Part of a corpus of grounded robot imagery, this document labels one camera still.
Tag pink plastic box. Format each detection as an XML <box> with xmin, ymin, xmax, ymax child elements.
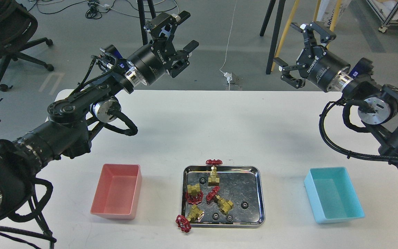
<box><xmin>90</xmin><ymin>164</ymin><xmax>142</xmax><ymax>220</ymax></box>

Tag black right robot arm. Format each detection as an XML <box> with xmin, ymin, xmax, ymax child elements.
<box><xmin>274</xmin><ymin>21</ymin><xmax>398</xmax><ymax>168</ymax></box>

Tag yellow wooden easel legs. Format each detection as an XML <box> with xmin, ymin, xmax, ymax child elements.
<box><xmin>272</xmin><ymin>0</ymin><xmax>341</xmax><ymax>71</ymax></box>

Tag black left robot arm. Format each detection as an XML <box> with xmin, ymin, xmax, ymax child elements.
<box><xmin>0</xmin><ymin>11</ymin><xmax>199</xmax><ymax>249</ymax></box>

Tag black tripod stand left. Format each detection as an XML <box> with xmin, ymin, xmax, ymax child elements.
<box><xmin>137</xmin><ymin>0</ymin><xmax>157</xmax><ymax>46</ymax></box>

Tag black tripod stand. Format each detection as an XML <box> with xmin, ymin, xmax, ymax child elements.
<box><xmin>137</xmin><ymin>0</ymin><xmax>157</xmax><ymax>46</ymax></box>
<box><xmin>259</xmin><ymin>0</ymin><xmax>286</xmax><ymax>75</ymax></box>

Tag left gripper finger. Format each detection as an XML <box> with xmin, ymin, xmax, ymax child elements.
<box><xmin>145</xmin><ymin>11</ymin><xmax>191</xmax><ymax>38</ymax></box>
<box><xmin>166</xmin><ymin>40</ymin><xmax>199</xmax><ymax>78</ymax></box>

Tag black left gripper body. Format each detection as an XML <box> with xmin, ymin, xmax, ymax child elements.
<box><xmin>126</xmin><ymin>34</ymin><xmax>176</xmax><ymax>86</ymax></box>

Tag white cardboard box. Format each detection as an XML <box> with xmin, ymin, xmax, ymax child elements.
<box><xmin>316</xmin><ymin>0</ymin><xmax>351</xmax><ymax>27</ymax></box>

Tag shiny metal tray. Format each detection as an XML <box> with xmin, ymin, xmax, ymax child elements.
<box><xmin>182</xmin><ymin>165</ymin><xmax>265</xmax><ymax>228</ymax></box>

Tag black floor cables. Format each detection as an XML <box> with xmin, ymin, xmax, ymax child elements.
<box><xmin>16</xmin><ymin>0</ymin><xmax>179</xmax><ymax>20</ymax></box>

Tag brass valve red handle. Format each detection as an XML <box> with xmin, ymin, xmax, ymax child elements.
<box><xmin>206</xmin><ymin>159</ymin><xmax>222</xmax><ymax>186</ymax></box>
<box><xmin>206</xmin><ymin>186</ymin><xmax>234</xmax><ymax>215</ymax></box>
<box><xmin>185</xmin><ymin>183</ymin><xmax>203</xmax><ymax>205</ymax></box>
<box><xmin>175</xmin><ymin>204</ymin><xmax>205</xmax><ymax>233</ymax></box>

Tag aluminium frame cart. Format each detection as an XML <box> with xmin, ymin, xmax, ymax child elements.
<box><xmin>366</xmin><ymin>0</ymin><xmax>398</xmax><ymax>34</ymax></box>

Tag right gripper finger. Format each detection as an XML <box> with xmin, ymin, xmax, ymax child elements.
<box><xmin>291</xmin><ymin>21</ymin><xmax>337</xmax><ymax>52</ymax></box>
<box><xmin>273</xmin><ymin>57</ymin><xmax>306</xmax><ymax>89</ymax></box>

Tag blue plastic box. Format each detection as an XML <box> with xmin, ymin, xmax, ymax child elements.
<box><xmin>304</xmin><ymin>167</ymin><xmax>365</xmax><ymax>224</ymax></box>

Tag black office chair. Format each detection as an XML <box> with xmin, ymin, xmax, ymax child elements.
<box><xmin>0</xmin><ymin>0</ymin><xmax>54</xmax><ymax>92</ymax></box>

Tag white power adapter cable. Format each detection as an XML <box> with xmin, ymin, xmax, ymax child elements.
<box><xmin>219</xmin><ymin>0</ymin><xmax>238</xmax><ymax>91</ymax></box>

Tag brass valve top red handle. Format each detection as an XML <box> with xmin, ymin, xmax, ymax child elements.
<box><xmin>206</xmin><ymin>159</ymin><xmax>222</xmax><ymax>186</ymax></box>

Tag brass valve bottom red handle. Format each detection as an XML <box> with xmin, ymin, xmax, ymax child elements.
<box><xmin>175</xmin><ymin>204</ymin><xmax>205</xmax><ymax>233</ymax></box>

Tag black tripod stand right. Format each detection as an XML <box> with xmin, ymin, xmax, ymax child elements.
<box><xmin>259</xmin><ymin>0</ymin><xmax>286</xmax><ymax>75</ymax></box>

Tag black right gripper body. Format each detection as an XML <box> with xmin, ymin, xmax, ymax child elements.
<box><xmin>296</xmin><ymin>45</ymin><xmax>351</xmax><ymax>92</ymax></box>

